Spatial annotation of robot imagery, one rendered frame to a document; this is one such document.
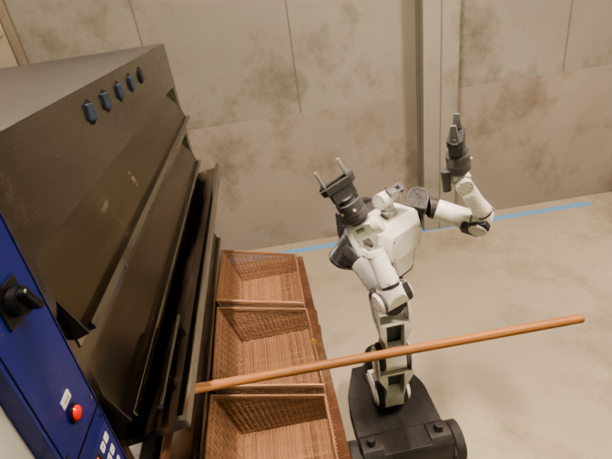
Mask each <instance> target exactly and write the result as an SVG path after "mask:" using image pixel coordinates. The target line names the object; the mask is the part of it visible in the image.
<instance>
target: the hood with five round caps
mask: <svg viewBox="0 0 612 459"><path fill-rule="evenodd" d="M172 87H173V86H172V82H171V78H170V74H169V71H168V65H167V61H166V58H165V55H164V51H163V47H162V45H161V46H158V47H157V48H155V49H153V50H151V51H149V52H147V53H146V54H145V55H143V56H140V57H138V58H137V59H135V60H133V61H131V62H129V63H127V64H126V65H124V66H122V67H120V68H118V69H117V70H115V71H113V72H111V73H109V74H107V75H106V76H103V77H101V78H100V79H98V80H97V81H95V82H93V83H91V84H89V85H87V86H86V87H83V88H81V89H79V90H78V91H77V92H75V93H73V94H71V95H69V96H67V97H65V98H63V99H61V100H59V101H57V102H56V103H55V104H53V105H51V106H49V107H46V108H45V109H43V110H41V111H39V112H37V113H35V114H34V115H33V116H31V117H28V118H26V119H25V120H23V121H21V122H19V123H17V124H15V125H14V126H12V127H10V128H8V129H6V130H5V131H3V132H1V133H0V190H1V192H2V194H3V196H4V198H5V201H6V203H7V205H8V207H9V208H10V210H11V212H12V214H13V216H14V218H15V221H16V223H17V225H18V227H19V229H20V230H21V232H22V234H23V236H24V238H25V241H26V243H27V245H28V247H29V249H30V250H31V252H32V254H33V256H34V258H36V256H37V255H38V254H39V252H40V251H41V250H42V249H43V248H44V247H45V245H46V244H47V243H48V242H49V241H50V239H51V238H52V237H53V236H54V234H55V233H56V232H57V230H58V229H59V228H60V227H61V225H62V224H63V223H64V222H65V221H66V219H67V218H68V217H69V215H70V214H71V213H72V212H73V210H74V209H75V208H76V207H77V205H78V204H79V203H80V201H81V200H82V199H83V198H84V196H85V195H86V194H87V193H88V192H89V191H90V190H91V188H92V187H93V186H94V185H95V183H96V182H97V181H98V179H99V178H100V177H101V176H102V174H103V173H104V172H105V171H106V169H107V168H108V167H109V165H110V164H111V163H112V162H113V160H114V159H115V158H116V157H117V155H118V154H119V153H120V151H121V150H122V149H123V148H124V147H125V145H126V144H127V143H128V142H129V140H130V139H132V137H133V136H134V135H135V134H136V132H137V131H138V130H139V128H140V127H141V126H142V125H143V123H144V122H145V121H146V120H147V118H148V117H149V116H150V114H151V113H152V112H153V111H154V109H155V108H156V107H157V106H158V104H159V103H160V102H161V100H162V99H163V98H164V97H165V95H166V94H167V93H168V92H169V90H170V89H171V88H172Z"/></svg>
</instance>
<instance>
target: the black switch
mask: <svg viewBox="0 0 612 459"><path fill-rule="evenodd" d="M44 306H45V302H44V301H43V300H41V299H40V298H39V297H37V296H36V295H35V294H34V293H33V292H32V291H31V290H30V289H29V288H27V287H26V286H25V285H19V283H18V281H17V279H16V278H15V275H14V274H11V275H10V276H9V277H8V278H7V280H6V281H5V282H4V283H3V284H2V286H1V287H0V315H1V316H2V318H3V320H4V321H5V324H6V326H7V327H8V329H9V331H10V332H13V331H14V329H15V328H16V326H17V325H18V323H19V322H20V321H21V320H22V318H23V317H24V316H26V315H28V314H29V313H30V312H31V310H33V308H34V309H41V308H44Z"/></svg>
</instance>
